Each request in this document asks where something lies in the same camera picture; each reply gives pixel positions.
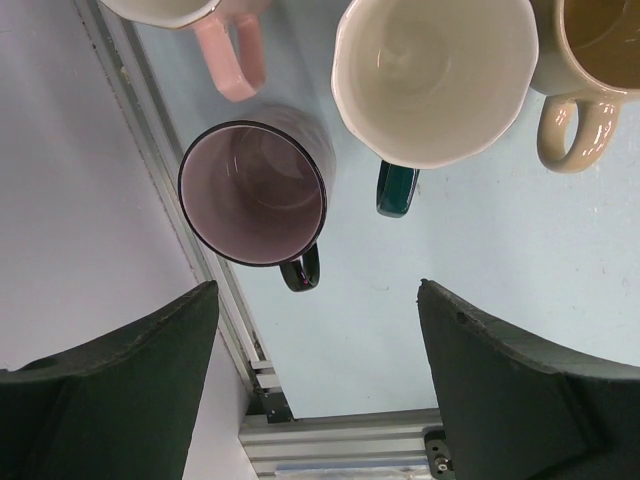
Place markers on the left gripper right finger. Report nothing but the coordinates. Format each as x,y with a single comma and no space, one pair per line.
517,406

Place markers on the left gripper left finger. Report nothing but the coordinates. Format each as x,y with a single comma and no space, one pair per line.
121,406

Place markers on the purple mug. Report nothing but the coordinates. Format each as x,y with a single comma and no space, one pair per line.
256,191

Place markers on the dark green mug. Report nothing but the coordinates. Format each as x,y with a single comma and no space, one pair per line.
425,84

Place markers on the cream mug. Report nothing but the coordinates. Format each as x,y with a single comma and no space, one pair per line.
588,68

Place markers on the pink mug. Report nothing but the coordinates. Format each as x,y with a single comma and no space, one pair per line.
228,33

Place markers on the front aluminium frame rail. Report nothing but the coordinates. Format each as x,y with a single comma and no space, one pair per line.
382,439

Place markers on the left aluminium frame post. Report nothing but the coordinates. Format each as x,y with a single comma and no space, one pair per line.
131,78

